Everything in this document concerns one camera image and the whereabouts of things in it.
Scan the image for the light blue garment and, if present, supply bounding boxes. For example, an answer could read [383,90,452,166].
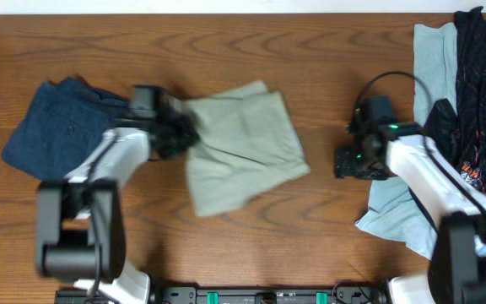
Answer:
[355,23,457,259]

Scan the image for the khaki shorts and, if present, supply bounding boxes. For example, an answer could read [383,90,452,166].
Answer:
[184,80,311,217]

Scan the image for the black patterned garment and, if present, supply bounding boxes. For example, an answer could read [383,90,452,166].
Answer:
[413,8,486,195]

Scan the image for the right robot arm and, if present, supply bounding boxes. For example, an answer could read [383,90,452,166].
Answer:
[334,96,486,303]

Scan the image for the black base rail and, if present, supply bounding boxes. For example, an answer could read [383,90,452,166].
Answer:
[54,280,392,304]

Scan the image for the folded navy blue shorts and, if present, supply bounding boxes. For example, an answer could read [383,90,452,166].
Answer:
[1,77,127,180]

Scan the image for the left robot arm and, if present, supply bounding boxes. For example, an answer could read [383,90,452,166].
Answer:
[35,85,199,303]

